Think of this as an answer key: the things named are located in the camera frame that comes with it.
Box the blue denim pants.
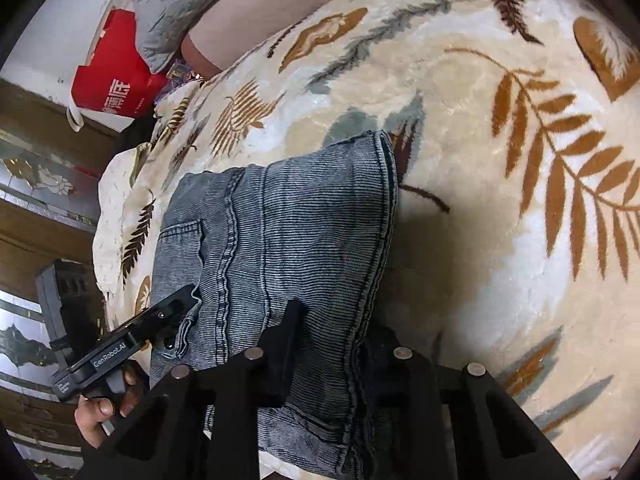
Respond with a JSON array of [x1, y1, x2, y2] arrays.
[[151, 131, 398, 479]]

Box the leaf pattern fleece blanket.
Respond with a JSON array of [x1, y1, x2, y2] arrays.
[[93, 0, 639, 479]]

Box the pink brown bed sheet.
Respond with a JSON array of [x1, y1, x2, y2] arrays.
[[180, 0, 331, 78]]

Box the colourful snack packet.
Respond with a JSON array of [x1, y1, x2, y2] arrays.
[[165, 58, 201, 87]]

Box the red shopping bag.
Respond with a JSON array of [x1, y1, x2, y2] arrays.
[[66, 9, 168, 131]]

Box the person left hand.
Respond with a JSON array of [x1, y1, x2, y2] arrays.
[[74, 361, 149, 448]]

